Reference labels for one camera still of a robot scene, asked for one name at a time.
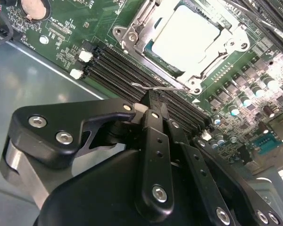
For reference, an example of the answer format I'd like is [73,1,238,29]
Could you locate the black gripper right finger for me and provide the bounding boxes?
[159,94,283,226]

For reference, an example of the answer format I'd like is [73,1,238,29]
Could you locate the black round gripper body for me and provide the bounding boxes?
[32,149,203,226]

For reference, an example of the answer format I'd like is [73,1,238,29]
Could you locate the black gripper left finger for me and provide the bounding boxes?
[0,90,176,224]

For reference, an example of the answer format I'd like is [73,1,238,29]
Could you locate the metal wire locking lever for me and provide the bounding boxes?
[131,81,191,93]
[257,20,283,44]

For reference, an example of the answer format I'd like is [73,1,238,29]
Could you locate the metal socket cover frame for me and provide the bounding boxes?
[121,0,250,95]

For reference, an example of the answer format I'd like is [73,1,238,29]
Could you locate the CPU with silver top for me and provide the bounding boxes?
[143,4,225,73]

